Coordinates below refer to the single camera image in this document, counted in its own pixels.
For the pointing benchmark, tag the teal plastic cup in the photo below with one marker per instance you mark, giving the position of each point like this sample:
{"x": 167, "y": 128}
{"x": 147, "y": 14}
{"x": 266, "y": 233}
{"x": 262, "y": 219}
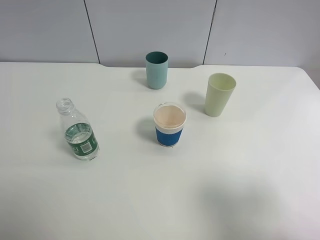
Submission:
{"x": 156, "y": 69}

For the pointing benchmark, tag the pale green plastic cup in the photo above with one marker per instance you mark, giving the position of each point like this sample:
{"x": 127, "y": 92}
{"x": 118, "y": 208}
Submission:
{"x": 219, "y": 90}

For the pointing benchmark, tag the clear plastic water bottle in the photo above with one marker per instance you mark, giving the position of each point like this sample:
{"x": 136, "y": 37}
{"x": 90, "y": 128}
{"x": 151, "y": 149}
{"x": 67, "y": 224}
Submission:
{"x": 77, "y": 130}

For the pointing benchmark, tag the blue sleeved paper cup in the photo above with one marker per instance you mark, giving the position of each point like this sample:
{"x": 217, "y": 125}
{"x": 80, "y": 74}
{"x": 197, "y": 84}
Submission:
{"x": 169, "y": 119}

